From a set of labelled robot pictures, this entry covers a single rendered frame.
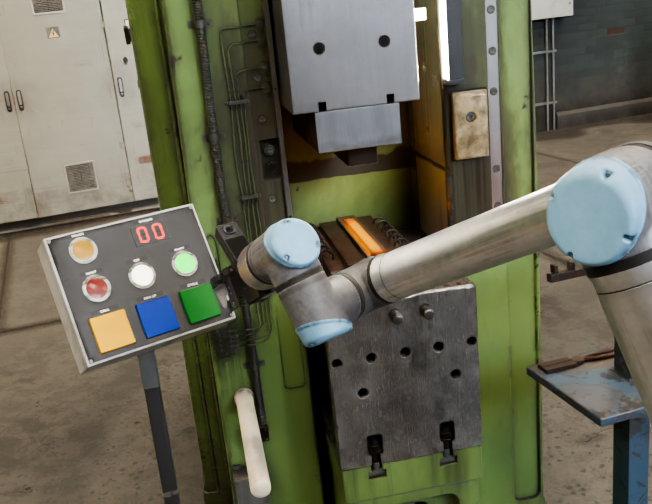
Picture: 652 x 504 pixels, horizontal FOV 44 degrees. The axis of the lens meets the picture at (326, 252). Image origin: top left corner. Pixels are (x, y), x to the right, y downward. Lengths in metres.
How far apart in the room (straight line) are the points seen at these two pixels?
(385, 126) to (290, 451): 0.94
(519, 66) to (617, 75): 7.69
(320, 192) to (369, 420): 0.72
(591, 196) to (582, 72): 8.58
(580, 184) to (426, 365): 1.13
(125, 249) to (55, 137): 5.35
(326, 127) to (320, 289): 0.61
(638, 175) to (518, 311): 1.36
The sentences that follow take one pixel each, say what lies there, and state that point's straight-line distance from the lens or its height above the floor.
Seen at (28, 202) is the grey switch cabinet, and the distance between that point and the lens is 7.17.
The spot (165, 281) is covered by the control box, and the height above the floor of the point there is 1.07.
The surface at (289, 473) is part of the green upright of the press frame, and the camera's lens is 2.33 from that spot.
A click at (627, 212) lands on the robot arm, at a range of 0.95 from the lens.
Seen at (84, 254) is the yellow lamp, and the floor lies 1.16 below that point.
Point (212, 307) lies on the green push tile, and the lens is 1.77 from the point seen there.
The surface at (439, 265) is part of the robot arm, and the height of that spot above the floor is 1.18.
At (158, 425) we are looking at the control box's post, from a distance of 1.96.
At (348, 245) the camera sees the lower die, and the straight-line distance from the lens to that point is 2.11.
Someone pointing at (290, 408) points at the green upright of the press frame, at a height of 0.56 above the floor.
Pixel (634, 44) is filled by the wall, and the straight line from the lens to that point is 9.93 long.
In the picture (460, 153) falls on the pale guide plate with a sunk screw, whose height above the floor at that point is 1.20.
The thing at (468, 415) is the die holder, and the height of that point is 0.56.
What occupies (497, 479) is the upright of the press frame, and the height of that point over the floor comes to 0.22.
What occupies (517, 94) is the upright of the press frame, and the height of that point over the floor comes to 1.33.
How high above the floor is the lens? 1.61
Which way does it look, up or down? 17 degrees down
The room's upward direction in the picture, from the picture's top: 6 degrees counter-clockwise
